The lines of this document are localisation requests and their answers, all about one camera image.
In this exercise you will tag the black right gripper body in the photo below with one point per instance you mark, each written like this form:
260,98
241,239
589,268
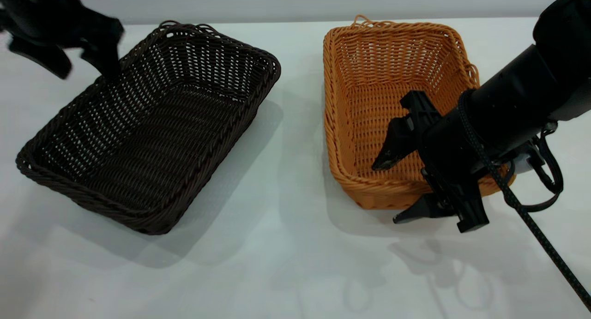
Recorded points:
448,148

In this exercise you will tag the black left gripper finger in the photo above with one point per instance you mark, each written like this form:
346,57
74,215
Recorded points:
44,58
104,60

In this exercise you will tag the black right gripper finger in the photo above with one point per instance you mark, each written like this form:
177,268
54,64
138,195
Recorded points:
425,209
397,143

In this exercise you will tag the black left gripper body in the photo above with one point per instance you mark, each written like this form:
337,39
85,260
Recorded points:
46,14

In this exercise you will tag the orange woven wicker basket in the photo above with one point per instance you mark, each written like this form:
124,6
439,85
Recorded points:
369,102

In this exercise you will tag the black woven wicker basket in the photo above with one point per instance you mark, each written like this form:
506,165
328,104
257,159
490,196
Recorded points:
152,134

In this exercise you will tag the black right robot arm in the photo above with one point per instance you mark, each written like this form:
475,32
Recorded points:
531,93

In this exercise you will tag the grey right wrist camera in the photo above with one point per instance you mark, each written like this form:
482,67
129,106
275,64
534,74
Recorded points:
526,161

